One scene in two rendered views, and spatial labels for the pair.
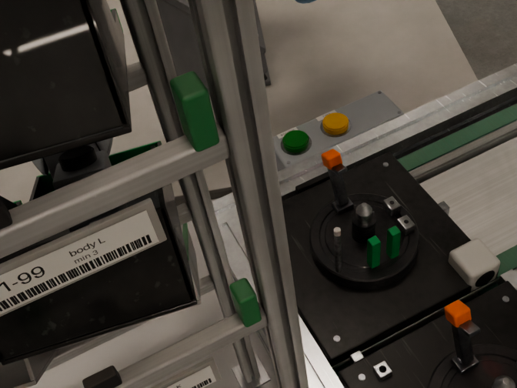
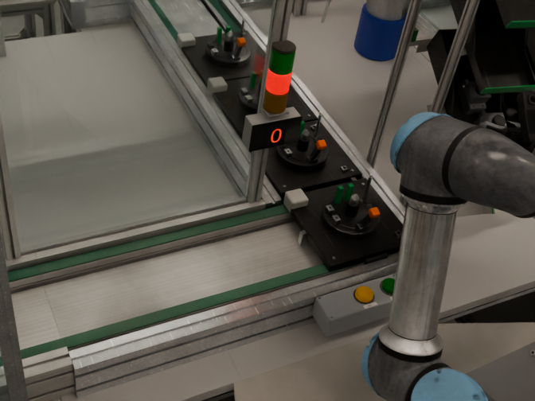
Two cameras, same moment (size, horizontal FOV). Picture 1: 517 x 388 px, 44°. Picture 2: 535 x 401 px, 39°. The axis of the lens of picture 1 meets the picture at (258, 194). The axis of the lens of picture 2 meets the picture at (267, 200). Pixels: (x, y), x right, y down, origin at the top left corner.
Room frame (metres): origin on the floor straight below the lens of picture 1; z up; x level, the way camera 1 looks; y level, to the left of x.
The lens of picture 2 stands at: (1.72, -0.65, 2.22)
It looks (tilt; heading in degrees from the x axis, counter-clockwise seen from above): 43 degrees down; 166
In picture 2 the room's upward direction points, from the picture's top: 10 degrees clockwise
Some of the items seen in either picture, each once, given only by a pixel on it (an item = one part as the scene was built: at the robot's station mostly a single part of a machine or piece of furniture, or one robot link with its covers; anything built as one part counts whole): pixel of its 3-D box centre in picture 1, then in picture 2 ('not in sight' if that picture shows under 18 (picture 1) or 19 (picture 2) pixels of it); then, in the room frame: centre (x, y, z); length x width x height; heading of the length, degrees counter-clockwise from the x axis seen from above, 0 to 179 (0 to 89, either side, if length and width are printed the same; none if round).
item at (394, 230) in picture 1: (393, 242); (338, 194); (0.44, -0.15, 1.01); 0.01 x 0.01 x 0.05; 18
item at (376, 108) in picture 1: (336, 139); (361, 304); (0.70, -0.14, 0.93); 0.21 x 0.07 x 0.06; 108
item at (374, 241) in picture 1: (373, 252); (349, 192); (0.43, -0.12, 1.01); 0.01 x 0.01 x 0.05; 18
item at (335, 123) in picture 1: (335, 125); (364, 295); (0.70, -0.14, 0.96); 0.04 x 0.04 x 0.02
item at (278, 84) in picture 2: not in sight; (279, 78); (0.42, -0.34, 1.34); 0.05 x 0.05 x 0.05
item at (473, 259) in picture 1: (473, 265); (295, 200); (0.41, -0.25, 0.97); 0.05 x 0.05 x 0.04; 18
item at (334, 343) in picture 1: (363, 247); (348, 221); (0.47, -0.12, 0.96); 0.24 x 0.24 x 0.02; 18
